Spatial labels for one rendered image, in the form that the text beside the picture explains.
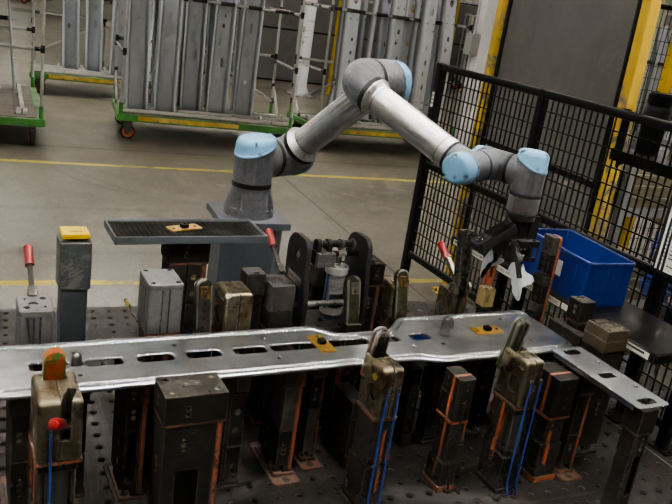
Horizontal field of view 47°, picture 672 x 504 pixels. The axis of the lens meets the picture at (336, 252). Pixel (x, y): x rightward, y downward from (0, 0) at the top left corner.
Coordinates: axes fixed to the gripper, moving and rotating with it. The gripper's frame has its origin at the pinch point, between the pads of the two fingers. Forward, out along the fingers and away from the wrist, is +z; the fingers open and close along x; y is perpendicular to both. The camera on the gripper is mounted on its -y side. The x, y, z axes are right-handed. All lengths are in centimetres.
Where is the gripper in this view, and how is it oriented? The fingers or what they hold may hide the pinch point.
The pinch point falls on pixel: (496, 289)
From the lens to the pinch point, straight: 196.1
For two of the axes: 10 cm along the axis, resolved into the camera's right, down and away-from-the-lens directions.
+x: -4.3, -3.5, 8.3
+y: 8.9, -0.1, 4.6
